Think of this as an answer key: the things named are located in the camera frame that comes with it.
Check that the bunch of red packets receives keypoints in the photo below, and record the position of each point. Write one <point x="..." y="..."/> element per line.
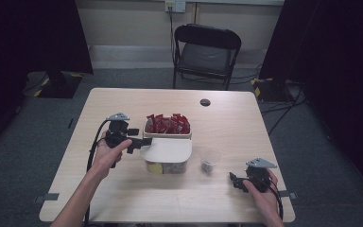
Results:
<point x="167" y="124"/>

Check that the black curtain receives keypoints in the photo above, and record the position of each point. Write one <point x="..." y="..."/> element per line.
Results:
<point x="337" y="63"/>
<point x="28" y="47"/>

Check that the black folding chair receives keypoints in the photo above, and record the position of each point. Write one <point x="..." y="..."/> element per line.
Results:
<point x="206" y="53"/>

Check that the white compartment storage box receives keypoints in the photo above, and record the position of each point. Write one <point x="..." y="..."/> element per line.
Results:
<point x="167" y="167"/>

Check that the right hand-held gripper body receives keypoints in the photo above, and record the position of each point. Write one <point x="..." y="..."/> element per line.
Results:
<point x="258" y="178"/>

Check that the yellow packet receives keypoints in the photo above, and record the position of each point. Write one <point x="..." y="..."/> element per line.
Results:
<point x="155" y="168"/>

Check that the person's right hand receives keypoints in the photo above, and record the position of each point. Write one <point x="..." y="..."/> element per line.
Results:
<point x="266" y="201"/>

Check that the person's left hand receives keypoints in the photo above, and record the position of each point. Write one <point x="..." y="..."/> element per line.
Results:
<point x="105" y="157"/>

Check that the dark small tea lump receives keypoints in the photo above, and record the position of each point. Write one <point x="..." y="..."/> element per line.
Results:
<point x="206" y="166"/>

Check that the round dark table grommet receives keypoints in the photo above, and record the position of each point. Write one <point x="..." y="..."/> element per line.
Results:
<point x="205" y="102"/>

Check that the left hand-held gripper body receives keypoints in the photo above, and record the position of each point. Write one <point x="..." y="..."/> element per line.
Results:
<point x="116" y="130"/>

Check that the grey tape strip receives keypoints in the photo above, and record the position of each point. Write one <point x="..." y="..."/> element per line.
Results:
<point x="288" y="194"/>
<point x="48" y="197"/>

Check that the black stand base striped tape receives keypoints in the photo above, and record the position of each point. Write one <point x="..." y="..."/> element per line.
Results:
<point x="60" y="85"/>
<point x="269" y="90"/>

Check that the white box lid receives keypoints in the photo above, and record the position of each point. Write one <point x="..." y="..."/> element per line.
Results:
<point x="167" y="151"/>

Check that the white wall socket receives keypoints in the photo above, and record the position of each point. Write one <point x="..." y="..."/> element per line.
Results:
<point x="175" y="5"/>

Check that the clear plastic cup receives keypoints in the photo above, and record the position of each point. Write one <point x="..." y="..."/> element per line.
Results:
<point x="210" y="156"/>

